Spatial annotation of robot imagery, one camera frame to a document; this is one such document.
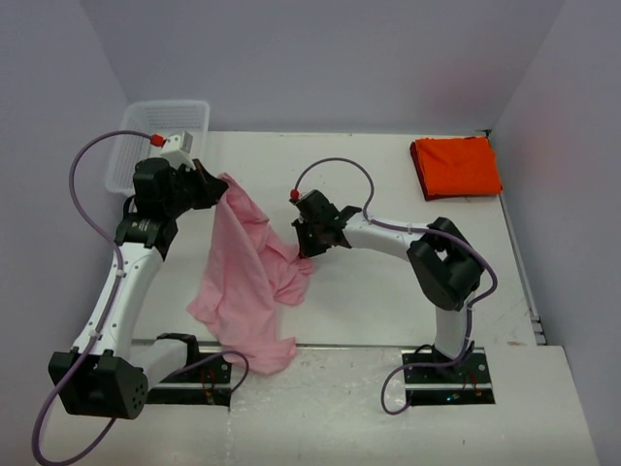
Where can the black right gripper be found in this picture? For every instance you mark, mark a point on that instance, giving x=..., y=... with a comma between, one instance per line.
x=309, y=250

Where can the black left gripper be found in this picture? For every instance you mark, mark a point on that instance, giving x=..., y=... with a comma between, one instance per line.
x=211, y=188

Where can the pink t shirt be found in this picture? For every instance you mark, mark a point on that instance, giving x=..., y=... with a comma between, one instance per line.
x=250, y=270

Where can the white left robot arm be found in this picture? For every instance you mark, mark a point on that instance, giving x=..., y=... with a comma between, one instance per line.
x=99, y=376

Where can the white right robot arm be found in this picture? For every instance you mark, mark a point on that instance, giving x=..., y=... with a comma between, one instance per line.
x=446, y=271

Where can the orange folded t shirt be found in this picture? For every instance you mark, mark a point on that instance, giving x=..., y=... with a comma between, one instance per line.
x=459, y=167

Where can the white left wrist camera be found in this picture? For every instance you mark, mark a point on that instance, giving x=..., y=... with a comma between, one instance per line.
x=177, y=146

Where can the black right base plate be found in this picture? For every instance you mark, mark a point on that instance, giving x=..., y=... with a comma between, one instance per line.
x=466, y=384

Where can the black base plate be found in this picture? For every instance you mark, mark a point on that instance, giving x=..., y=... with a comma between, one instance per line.
x=466, y=384
x=208, y=385

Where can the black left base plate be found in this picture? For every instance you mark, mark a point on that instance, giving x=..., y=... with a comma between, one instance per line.
x=208, y=385

